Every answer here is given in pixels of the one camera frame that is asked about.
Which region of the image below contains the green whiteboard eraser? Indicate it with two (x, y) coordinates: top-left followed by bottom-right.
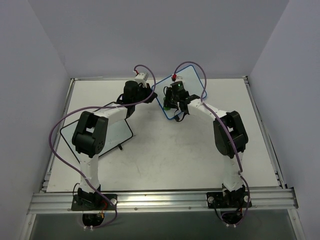
(163, 97), (171, 111)

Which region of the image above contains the blue framed whiteboard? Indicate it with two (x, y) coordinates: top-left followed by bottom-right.
(151, 64), (204, 120)

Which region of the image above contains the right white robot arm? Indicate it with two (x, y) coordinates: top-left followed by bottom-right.
(163, 81), (249, 207)

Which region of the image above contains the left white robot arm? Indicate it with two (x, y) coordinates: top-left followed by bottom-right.
(71, 80), (157, 210)

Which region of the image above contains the black framed whiteboard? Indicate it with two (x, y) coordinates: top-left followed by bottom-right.
(60, 119), (133, 162)

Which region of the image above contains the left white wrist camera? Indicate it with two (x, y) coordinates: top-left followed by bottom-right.
(134, 72), (149, 85)

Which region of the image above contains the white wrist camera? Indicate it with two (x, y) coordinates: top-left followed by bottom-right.
(171, 74), (183, 83)
(134, 72), (149, 85)

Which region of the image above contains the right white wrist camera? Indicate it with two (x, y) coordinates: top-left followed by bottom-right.
(171, 74), (183, 83)

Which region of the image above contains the aluminium table edge frame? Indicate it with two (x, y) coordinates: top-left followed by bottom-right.
(243, 76), (287, 189)

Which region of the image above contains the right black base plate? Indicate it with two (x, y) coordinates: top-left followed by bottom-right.
(206, 191), (248, 209)

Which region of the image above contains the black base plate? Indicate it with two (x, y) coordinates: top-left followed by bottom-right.
(206, 191), (248, 209)
(70, 193), (118, 211)

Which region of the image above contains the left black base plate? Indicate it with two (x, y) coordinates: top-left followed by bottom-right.
(70, 193), (118, 211)

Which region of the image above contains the aluminium front rail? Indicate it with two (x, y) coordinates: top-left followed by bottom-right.
(27, 187), (298, 214)

